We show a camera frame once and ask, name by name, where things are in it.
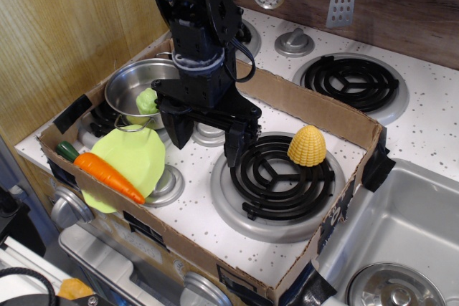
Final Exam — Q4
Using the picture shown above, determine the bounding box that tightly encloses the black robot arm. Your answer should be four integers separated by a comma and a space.
152, 0, 261, 167

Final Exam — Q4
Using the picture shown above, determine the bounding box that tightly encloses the black burner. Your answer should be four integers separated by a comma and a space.
236, 19, 261, 58
293, 53, 410, 125
211, 132, 346, 244
78, 101, 119, 149

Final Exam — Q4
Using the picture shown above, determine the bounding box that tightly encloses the light green plastic plate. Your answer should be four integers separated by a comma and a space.
89, 128, 166, 200

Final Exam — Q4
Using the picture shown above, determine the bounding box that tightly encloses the yellow toy corn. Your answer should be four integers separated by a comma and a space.
287, 125, 327, 167

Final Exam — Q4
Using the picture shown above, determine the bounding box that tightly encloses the front left black burner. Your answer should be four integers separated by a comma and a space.
78, 101, 119, 149

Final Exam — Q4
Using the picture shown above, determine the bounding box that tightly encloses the left silver oven knob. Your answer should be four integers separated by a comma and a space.
51, 186, 95, 229

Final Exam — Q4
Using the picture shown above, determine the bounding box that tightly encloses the hanging silver slotted spatula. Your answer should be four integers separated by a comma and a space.
326, 0, 355, 29

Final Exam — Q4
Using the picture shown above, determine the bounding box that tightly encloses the silver oven door handle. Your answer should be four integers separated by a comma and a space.
59, 225, 173, 305

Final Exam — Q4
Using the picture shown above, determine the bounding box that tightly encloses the orange object at bottom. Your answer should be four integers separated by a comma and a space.
57, 278, 94, 300

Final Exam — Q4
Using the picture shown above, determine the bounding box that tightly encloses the back left black burner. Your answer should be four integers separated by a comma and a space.
236, 19, 261, 58

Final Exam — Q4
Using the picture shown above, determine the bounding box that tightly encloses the silver middle stove knob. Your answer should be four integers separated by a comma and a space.
191, 123, 225, 147

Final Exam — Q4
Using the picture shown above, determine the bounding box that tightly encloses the silver oven knob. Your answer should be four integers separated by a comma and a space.
51, 186, 95, 229
180, 272, 232, 306

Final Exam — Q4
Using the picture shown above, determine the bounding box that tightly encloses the silver front stove knob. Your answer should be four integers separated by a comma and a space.
145, 165, 184, 208

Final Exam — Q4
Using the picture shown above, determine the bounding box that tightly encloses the steel pan with handles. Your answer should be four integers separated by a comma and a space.
105, 57, 179, 132

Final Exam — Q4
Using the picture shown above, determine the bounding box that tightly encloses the brown cardboard fence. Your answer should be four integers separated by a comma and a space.
37, 38, 397, 306

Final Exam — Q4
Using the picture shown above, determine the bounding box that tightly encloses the green toy broccoli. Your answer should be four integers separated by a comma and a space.
136, 88, 158, 115

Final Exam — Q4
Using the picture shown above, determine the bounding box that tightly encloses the silver back stove knob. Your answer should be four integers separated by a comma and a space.
275, 28, 315, 58

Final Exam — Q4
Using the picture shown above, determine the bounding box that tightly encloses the front right black burner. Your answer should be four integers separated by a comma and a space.
211, 132, 346, 244

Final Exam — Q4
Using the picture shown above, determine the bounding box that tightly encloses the black cable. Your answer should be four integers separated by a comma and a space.
0, 267, 58, 306

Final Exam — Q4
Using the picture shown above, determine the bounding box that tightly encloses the steel sink basin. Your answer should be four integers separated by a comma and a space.
318, 160, 458, 305

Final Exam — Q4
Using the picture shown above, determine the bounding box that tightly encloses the silver stove knob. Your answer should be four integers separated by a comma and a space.
191, 123, 225, 147
145, 165, 184, 208
275, 28, 315, 58

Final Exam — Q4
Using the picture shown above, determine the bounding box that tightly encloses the right silver oven knob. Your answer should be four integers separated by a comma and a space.
180, 272, 232, 306

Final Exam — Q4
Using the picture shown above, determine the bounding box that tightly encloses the back right black burner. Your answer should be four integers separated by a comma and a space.
293, 53, 410, 125

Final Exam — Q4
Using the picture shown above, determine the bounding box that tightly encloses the orange toy carrot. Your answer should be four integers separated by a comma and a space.
56, 141, 146, 204

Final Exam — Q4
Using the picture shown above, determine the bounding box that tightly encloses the silver sink drain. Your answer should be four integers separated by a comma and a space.
346, 262, 446, 305

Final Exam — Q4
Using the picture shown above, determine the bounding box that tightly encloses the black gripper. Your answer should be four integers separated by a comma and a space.
151, 70, 261, 168

